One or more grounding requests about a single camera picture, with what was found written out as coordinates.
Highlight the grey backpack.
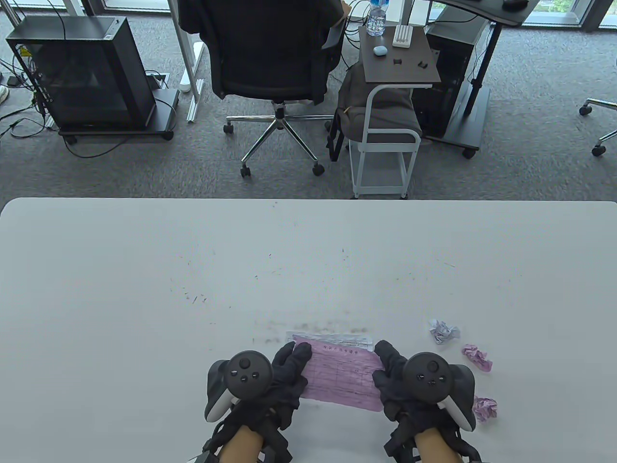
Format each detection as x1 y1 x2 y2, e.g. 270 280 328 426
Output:
327 63 423 162

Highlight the person's right hand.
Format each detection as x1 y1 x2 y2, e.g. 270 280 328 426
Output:
373 340 483 463

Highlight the black cable bundle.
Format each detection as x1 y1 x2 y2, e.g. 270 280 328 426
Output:
0 51 59 140

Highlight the black floor cable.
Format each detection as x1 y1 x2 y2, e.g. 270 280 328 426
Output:
62 129 145 158

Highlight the black rolling platform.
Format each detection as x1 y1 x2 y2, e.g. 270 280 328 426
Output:
58 88 180 145

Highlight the clear plastic water bottle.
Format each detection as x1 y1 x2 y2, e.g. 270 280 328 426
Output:
366 0 389 37

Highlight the white paper invoice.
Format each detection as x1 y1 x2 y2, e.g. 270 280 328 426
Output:
287 331 376 352
429 320 461 345

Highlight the white desk leg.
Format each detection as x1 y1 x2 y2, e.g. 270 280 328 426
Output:
167 0 205 123

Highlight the white side table brown top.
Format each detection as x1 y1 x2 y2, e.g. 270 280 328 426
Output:
349 26 442 199

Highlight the grey hand controller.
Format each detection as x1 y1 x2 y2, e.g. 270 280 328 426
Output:
402 352 477 431
205 351 274 422

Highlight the black office chair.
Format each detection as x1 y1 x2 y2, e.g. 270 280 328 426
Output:
178 0 349 177

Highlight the person's left hand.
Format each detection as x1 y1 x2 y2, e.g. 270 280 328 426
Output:
200 342 313 463

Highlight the black glass computer tower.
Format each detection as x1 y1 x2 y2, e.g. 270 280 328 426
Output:
6 16 157 131

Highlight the black standing desk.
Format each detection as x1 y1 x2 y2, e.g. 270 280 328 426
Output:
424 0 540 159

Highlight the person's right forearm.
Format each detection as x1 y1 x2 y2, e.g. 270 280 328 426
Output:
415 432 458 463

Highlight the person's left forearm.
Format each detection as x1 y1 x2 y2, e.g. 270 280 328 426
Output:
219 427 263 463

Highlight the pink paper invoice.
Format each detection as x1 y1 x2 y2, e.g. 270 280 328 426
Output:
462 344 493 372
293 341 386 412
473 396 498 422

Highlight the silver chair base with casters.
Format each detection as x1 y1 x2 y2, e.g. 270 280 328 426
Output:
579 98 617 157

